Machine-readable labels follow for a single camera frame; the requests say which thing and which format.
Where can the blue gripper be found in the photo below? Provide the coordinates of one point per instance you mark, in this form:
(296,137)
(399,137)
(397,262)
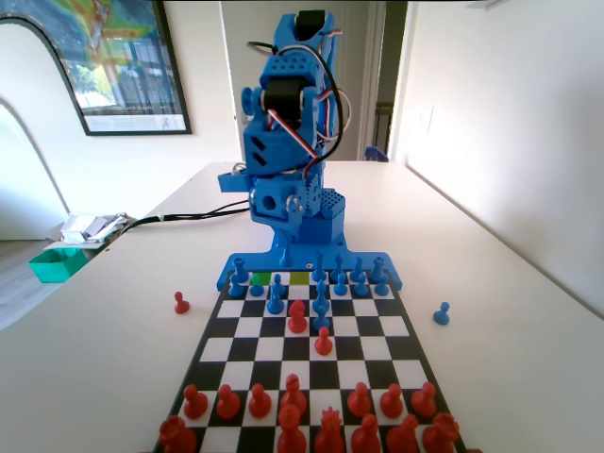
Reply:
(270,204)

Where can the red chess rook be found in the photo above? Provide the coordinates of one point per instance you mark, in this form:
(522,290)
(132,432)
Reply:
(177,436)
(440,434)

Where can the blue chess knight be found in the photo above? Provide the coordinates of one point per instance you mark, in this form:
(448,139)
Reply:
(357,270)
(274,304)

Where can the crumpled silver wrappers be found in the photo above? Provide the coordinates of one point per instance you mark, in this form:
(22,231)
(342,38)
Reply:
(89,226)

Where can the blue chess bishop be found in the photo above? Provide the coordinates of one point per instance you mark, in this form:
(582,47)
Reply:
(321,292)
(338,269)

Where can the blue chess queen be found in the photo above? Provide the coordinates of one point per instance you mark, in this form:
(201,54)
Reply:
(320,266)

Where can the dark railing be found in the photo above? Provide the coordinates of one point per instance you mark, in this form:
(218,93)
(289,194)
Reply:
(383,127)

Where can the green plastic box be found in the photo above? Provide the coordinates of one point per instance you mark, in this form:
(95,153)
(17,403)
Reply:
(56,271)

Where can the blue chess rook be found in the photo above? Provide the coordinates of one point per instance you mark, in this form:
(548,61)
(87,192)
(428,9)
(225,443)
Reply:
(239,271)
(376,270)

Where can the red chess queen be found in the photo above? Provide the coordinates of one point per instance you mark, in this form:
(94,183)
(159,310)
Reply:
(329,436)

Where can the blue base plate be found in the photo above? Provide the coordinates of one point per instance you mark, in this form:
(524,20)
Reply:
(264,259)

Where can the white arched panel dark rim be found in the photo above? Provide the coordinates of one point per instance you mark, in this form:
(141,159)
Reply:
(19,71)

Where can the blue chair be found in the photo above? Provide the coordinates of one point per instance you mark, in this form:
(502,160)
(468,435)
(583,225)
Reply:
(375,153)

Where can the red base plate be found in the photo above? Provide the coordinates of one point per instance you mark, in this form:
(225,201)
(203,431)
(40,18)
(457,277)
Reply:
(473,450)

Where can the red chess pawn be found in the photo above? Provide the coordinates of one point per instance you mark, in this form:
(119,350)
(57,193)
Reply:
(228,406)
(423,403)
(195,406)
(323,344)
(259,405)
(391,405)
(358,403)
(180,306)

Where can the framed map poster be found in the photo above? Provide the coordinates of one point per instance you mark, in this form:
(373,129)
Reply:
(127,56)

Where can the black white chessboard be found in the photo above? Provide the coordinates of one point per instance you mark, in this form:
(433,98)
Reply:
(358,349)

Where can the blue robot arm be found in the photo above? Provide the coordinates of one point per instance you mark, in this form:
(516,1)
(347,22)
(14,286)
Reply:
(283,151)

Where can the white light switch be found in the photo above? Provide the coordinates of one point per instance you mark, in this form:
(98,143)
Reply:
(424,122)

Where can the red chess bishop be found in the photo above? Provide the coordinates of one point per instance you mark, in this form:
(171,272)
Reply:
(365,439)
(293,391)

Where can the blue chess pawn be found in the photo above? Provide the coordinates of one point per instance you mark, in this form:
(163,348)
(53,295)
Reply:
(381,288)
(340,288)
(441,317)
(256,288)
(234,290)
(322,321)
(361,288)

